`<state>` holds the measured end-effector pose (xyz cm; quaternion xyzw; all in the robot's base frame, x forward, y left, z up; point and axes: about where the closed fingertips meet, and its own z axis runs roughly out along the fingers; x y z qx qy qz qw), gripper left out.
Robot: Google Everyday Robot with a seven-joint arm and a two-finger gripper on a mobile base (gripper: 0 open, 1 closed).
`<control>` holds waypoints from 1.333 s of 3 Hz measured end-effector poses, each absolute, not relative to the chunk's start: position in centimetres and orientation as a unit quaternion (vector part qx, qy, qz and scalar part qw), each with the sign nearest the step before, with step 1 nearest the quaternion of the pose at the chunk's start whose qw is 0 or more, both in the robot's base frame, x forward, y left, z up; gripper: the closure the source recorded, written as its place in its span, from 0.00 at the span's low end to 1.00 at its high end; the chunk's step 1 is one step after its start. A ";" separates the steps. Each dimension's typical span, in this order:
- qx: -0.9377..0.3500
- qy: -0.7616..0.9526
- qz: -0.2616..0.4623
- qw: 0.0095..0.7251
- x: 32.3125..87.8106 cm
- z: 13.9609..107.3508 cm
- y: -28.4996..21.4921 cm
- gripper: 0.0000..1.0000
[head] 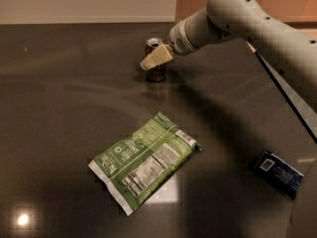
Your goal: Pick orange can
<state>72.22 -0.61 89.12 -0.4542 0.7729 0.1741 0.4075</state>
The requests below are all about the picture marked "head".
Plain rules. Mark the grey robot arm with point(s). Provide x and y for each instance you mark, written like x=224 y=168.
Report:
x=236 y=112

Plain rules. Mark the dark blue snack packet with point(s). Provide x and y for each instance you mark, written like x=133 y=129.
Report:
x=277 y=173

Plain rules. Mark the green chip bag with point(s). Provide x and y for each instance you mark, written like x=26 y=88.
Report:
x=134 y=168

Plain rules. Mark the orange soda can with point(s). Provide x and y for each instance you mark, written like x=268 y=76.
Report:
x=158 y=73

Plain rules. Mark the grey round gripper body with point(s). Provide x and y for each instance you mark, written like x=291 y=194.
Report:
x=177 y=42

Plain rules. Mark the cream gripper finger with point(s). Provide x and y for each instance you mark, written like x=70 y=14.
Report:
x=160 y=55

